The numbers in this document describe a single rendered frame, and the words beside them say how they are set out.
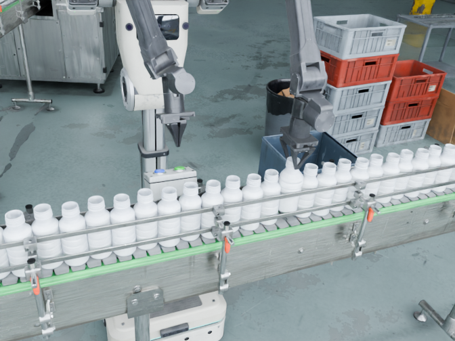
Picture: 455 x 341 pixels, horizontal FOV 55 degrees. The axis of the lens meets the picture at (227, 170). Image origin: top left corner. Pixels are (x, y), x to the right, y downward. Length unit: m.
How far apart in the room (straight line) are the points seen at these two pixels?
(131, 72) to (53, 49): 3.27
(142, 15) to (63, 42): 3.65
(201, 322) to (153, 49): 1.26
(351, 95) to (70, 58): 2.77
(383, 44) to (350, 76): 0.35
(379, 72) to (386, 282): 1.74
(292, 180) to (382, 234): 0.45
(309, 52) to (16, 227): 0.79
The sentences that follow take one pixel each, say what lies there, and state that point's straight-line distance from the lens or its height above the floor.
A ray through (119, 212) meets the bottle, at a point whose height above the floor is 1.14.
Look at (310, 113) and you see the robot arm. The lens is 1.10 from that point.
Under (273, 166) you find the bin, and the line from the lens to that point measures 1.85.
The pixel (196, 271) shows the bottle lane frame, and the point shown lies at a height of 0.92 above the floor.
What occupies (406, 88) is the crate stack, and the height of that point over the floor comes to 0.55.
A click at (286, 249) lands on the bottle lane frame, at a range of 1.35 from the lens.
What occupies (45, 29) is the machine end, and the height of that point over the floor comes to 0.64.
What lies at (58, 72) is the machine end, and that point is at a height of 0.22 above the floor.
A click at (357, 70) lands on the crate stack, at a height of 0.78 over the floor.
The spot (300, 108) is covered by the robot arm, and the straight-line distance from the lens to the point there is 1.14.
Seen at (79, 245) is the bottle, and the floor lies 1.06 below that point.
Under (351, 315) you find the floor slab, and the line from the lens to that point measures 2.51.
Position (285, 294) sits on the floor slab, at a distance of 2.51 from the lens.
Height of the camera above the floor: 1.78
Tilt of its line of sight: 31 degrees down
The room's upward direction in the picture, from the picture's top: 5 degrees clockwise
